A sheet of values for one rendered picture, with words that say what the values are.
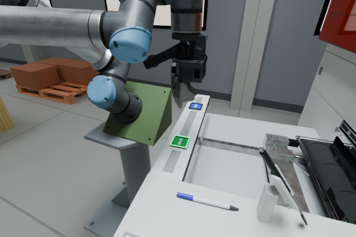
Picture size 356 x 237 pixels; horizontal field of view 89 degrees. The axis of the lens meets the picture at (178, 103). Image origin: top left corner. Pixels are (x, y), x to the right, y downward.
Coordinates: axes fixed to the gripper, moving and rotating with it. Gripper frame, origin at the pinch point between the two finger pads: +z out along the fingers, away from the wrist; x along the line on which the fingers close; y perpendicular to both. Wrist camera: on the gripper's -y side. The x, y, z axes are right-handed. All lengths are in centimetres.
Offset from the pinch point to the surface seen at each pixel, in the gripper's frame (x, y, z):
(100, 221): 10, -60, 109
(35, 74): 157, -287, 69
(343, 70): 43, 59, -2
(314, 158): 12, 46, 21
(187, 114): 18.4, -1.1, 14.7
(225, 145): 17.0, 16.2, 26.3
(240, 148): 17.0, 22.0, 26.3
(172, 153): -5.1, -0.3, 15.1
